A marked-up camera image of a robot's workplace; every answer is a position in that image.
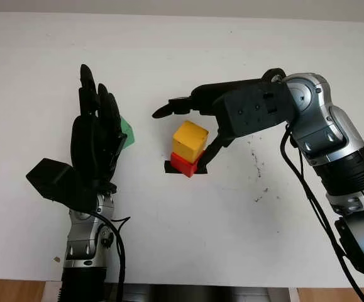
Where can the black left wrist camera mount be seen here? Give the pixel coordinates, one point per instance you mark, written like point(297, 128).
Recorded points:
point(52, 179)

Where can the green block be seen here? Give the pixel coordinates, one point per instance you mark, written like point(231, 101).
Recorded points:
point(128, 135)

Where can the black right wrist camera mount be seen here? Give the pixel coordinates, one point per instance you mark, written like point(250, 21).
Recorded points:
point(257, 110)

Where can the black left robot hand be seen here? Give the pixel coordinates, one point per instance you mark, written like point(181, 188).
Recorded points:
point(90, 144)

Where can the black tape strip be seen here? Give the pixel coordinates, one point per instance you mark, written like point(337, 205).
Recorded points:
point(169, 168)

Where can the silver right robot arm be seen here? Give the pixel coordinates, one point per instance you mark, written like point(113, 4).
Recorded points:
point(326, 132)

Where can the dark grey robot body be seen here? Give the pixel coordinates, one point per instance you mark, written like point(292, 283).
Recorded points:
point(200, 294)

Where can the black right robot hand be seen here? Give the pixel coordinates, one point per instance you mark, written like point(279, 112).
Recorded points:
point(210, 94)

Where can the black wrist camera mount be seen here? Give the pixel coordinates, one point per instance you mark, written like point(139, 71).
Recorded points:
point(257, 110)
point(52, 179)

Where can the red block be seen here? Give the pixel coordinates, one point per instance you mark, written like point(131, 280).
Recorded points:
point(185, 165)

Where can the yellow block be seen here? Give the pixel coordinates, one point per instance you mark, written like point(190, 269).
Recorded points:
point(188, 141)

